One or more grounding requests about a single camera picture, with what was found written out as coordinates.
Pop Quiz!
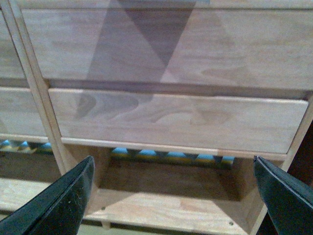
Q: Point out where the right wooden shelf unit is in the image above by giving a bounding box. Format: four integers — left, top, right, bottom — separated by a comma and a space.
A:
0, 0, 313, 235

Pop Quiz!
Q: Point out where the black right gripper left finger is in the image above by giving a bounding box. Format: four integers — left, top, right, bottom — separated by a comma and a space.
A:
0, 156, 95, 235

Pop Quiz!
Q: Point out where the unit drawer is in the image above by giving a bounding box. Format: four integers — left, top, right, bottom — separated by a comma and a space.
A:
22, 9, 313, 90
0, 11, 25, 79
0, 87, 46, 137
49, 88, 309, 154

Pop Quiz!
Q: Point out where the right unit upper drawer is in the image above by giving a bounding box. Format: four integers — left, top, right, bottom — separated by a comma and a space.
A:
22, 9, 313, 90

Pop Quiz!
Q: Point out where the left unit upper drawer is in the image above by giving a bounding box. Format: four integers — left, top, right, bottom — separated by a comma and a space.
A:
0, 11, 25, 79

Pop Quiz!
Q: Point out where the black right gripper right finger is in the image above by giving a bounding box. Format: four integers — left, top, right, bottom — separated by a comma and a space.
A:
254, 156, 313, 235

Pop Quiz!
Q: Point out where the wooden shelf unit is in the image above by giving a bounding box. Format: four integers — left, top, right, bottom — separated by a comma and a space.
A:
0, 0, 67, 214
0, 0, 313, 235

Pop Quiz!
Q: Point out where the left unit lower drawer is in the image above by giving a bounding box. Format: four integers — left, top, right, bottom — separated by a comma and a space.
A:
0, 87, 46, 137

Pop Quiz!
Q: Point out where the right unit lower drawer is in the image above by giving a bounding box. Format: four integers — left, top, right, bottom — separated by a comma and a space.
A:
49, 88, 309, 154

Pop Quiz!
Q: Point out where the left wooden shelf unit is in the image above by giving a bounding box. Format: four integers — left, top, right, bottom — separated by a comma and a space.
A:
0, 0, 67, 214

